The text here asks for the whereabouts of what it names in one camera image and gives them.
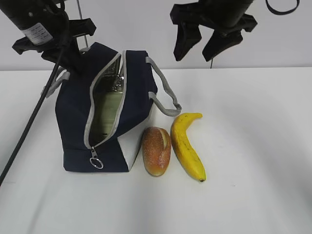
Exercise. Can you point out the green lidded food container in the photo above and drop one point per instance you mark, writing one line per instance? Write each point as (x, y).
(106, 107)

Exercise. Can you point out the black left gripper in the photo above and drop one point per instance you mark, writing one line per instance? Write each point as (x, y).
(38, 38)

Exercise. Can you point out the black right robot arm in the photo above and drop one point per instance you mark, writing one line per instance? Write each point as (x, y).
(226, 17)

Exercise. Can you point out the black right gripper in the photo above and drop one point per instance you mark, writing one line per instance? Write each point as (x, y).
(227, 19)

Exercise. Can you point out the navy blue lunch bag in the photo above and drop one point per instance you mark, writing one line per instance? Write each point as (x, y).
(143, 86)

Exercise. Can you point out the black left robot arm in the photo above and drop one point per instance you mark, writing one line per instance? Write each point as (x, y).
(48, 30)

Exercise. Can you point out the yellow banana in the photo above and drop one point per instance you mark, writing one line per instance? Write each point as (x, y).
(184, 151)

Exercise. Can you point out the brown bread loaf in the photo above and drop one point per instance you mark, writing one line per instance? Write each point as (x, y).
(156, 150)

